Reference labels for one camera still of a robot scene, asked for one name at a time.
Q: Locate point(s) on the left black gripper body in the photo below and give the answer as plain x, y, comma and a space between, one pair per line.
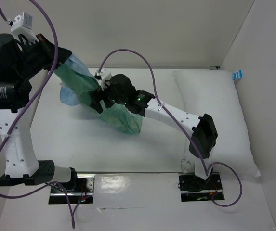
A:
39, 56

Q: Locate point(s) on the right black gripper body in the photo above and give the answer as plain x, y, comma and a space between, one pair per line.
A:
97, 102

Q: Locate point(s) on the blue green pillowcase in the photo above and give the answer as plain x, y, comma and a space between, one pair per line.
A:
80, 87

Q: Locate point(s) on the white pillow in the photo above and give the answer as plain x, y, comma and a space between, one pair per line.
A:
213, 92

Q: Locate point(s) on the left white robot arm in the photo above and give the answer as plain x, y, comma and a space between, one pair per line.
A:
20, 60

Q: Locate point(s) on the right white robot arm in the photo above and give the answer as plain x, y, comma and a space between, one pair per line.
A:
200, 130

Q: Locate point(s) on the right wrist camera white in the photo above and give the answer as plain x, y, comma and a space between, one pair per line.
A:
104, 76

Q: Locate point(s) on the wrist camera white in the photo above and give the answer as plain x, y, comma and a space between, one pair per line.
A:
104, 76
22, 24

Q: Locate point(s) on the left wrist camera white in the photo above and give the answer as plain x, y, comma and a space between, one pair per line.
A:
22, 24

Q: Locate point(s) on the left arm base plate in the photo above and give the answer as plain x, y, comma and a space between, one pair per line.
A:
79, 190

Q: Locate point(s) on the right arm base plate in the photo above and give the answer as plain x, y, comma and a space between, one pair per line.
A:
194, 189

